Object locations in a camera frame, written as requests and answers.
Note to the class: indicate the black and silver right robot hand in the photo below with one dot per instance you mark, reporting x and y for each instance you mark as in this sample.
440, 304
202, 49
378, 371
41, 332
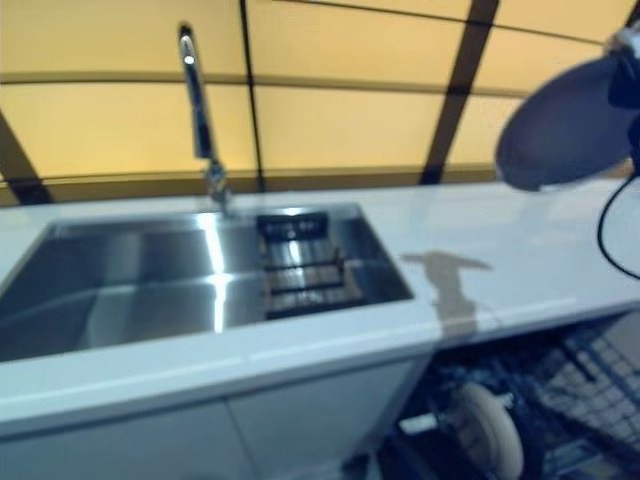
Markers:
627, 75

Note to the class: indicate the black open dishwasher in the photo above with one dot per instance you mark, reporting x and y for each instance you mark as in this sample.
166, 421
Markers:
390, 450

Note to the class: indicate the black dish drying rack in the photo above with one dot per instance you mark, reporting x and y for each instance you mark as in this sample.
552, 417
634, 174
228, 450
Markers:
305, 270

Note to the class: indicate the stainless steel kitchen sink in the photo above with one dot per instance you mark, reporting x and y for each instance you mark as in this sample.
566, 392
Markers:
125, 280

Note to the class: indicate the chrome gooseneck kitchen faucet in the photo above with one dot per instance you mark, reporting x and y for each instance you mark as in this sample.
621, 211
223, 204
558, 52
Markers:
200, 120

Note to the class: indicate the narrow white cabinet door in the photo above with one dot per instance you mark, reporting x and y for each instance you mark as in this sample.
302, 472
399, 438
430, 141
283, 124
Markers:
325, 415

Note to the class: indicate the cream round ceramic plate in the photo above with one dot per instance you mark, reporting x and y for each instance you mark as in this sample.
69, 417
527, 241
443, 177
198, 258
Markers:
560, 130
492, 430

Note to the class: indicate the wide white cabinet door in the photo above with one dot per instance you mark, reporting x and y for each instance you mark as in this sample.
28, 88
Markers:
110, 445

